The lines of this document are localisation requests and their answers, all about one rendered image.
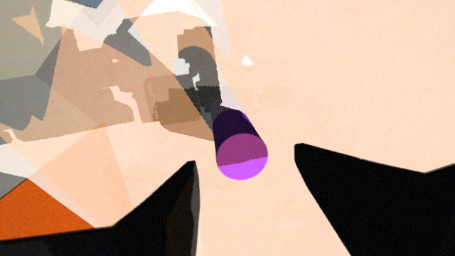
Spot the purple marker cap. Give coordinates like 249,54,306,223
213,110,268,181

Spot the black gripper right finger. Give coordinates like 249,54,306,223
294,143,455,256

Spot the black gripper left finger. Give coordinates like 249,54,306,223
0,160,200,256

